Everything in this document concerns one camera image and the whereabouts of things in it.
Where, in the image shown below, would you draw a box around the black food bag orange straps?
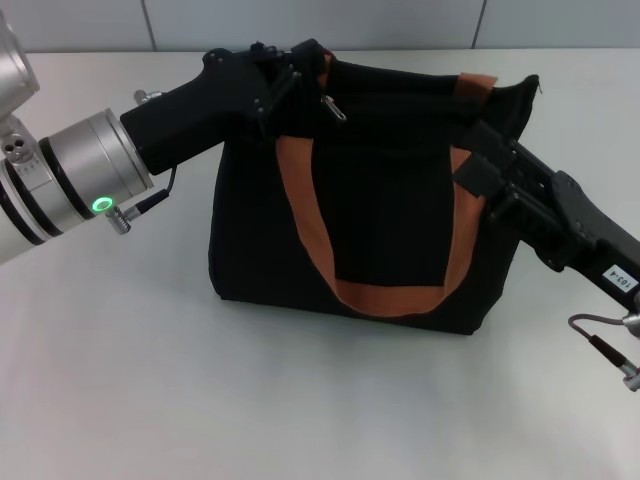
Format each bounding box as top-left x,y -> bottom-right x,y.
207,47 -> 541,346

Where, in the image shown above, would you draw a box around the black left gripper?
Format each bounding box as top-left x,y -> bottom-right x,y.
119,38 -> 331,176

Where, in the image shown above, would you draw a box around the silver metal zipper pull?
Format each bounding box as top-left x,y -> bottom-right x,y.
319,93 -> 348,121

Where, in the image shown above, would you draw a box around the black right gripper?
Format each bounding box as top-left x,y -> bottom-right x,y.
453,119 -> 640,301

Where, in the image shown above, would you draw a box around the grey right gripper cable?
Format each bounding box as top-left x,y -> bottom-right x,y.
567,312 -> 640,386

